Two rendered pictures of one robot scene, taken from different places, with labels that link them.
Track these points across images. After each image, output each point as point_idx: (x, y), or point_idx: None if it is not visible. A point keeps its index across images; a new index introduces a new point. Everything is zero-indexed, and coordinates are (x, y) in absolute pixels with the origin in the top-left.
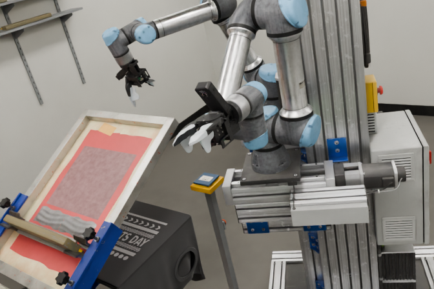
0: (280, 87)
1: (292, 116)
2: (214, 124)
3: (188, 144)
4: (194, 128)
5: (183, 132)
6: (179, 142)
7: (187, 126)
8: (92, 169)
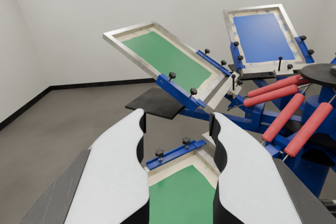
0: None
1: None
2: (41, 200)
3: (140, 108)
4: (217, 196)
5: (226, 141)
6: (209, 132)
7: (307, 216)
8: None
